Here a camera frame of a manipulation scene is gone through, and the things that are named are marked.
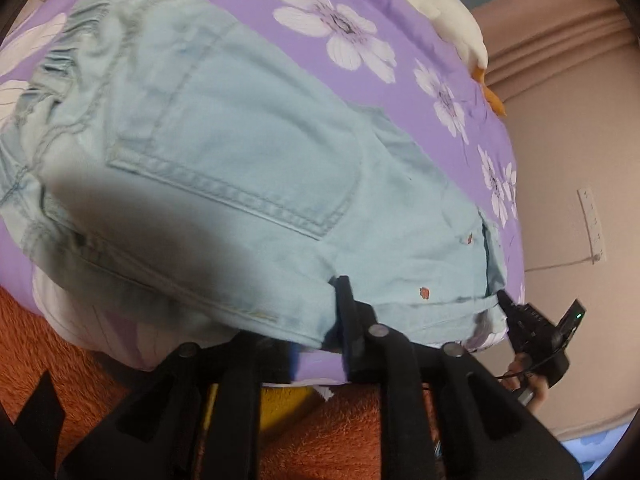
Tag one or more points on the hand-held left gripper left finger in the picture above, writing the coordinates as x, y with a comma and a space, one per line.
272, 360

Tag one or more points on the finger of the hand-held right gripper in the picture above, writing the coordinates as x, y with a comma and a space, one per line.
506, 302

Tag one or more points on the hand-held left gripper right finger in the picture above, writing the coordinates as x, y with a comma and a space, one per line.
350, 320

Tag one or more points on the light blue denim pants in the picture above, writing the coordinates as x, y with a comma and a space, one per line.
225, 150

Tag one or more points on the person's right hand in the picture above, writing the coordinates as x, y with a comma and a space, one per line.
535, 390

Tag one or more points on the yellow cloth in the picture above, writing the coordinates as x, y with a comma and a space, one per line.
285, 405

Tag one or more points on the white power strip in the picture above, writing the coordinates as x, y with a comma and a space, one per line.
592, 225

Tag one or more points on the blue printed cloth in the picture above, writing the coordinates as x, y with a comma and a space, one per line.
590, 445

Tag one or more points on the orange fuzzy blanket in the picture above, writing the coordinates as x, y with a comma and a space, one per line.
30, 355

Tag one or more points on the purple floral bedsheet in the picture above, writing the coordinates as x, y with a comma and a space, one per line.
400, 35

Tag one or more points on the white goose plush toy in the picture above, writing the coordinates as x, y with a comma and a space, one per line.
440, 5

